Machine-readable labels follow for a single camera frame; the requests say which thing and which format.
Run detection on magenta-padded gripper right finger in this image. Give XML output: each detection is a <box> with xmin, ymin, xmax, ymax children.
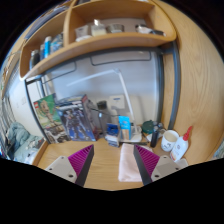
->
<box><xmin>133</xmin><ymin>144</ymin><xmax>184</xmax><ymax>186</ymax></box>

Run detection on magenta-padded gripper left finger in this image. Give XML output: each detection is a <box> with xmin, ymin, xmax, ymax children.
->
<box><xmin>44</xmin><ymin>144</ymin><xmax>95</xmax><ymax>187</ymax></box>

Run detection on pink towel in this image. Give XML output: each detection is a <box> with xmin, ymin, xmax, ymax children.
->
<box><xmin>118</xmin><ymin>142</ymin><xmax>154</xmax><ymax>183</ymax></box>

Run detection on black cylindrical stick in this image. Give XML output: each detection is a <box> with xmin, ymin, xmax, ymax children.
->
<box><xmin>149</xmin><ymin>123</ymin><xmax>161</xmax><ymax>149</ymax></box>

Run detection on white mug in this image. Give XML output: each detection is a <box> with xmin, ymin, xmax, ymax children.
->
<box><xmin>160</xmin><ymin>129</ymin><xmax>180</xmax><ymax>153</ymax></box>

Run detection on white bottle with red cap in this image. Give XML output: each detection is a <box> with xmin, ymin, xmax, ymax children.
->
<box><xmin>169</xmin><ymin>125</ymin><xmax>194</xmax><ymax>163</ymax></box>

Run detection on clear plastic cup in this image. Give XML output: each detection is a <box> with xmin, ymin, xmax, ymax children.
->
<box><xmin>174</xmin><ymin>158</ymin><xmax>189</xmax><ymax>169</ymax></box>

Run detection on dark green round container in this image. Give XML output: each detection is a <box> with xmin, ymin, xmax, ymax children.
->
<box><xmin>141</xmin><ymin>119</ymin><xmax>156</xmax><ymax>135</ymax></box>

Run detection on blue robot model kit box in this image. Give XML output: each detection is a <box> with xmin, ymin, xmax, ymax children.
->
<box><xmin>54</xmin><ymin>94</ymin><xmax>101</xmax><ymax>143</ymax></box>

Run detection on small blue box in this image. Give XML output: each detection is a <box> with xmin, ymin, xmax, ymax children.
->
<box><xmin>105</xmin><ymin>123</ymin><xmax>121</xmax><ymax>148</ymax></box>

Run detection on light blue card package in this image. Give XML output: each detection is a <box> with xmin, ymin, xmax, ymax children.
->
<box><xmin>118</xmin><ymin>115</ymin><xmax>133</xmax><ymax>142</ymax></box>

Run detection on green tree figure set box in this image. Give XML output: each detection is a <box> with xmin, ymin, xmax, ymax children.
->
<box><xmin>32</xmin><ymin>93</ymin><xmax>71</xmax><ymax>145</ymax></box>

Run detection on bed with checked sheet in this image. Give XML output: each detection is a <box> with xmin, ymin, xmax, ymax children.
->
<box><xmin>0</xmin><ymin>109</ymin><xmax>46</xmax><ymax>164</ymax></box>

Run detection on teal blanket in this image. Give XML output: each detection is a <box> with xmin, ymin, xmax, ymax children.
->
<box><xmin>6</xmin><ymin>121</ymin><xmax>31</xmax><ymax>148</ymax></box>

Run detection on white desk lamp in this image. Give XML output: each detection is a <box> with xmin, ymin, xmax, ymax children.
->
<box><xmin>65</xmin><ymin>68</ymin><xmax>143</xmax><ymax>144</ymax></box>

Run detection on wooden shelf unit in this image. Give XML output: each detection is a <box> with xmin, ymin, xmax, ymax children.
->
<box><xmin>18</xmin><ymin>0</ymin><xmax>178</xmax><ymax>81</ymax></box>

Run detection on dark grey metal frame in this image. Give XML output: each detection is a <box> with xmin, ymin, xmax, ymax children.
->
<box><xmin>23</xmin><ymin>43</ymin><xmax>183</xmax><ymax>134</ymax></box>

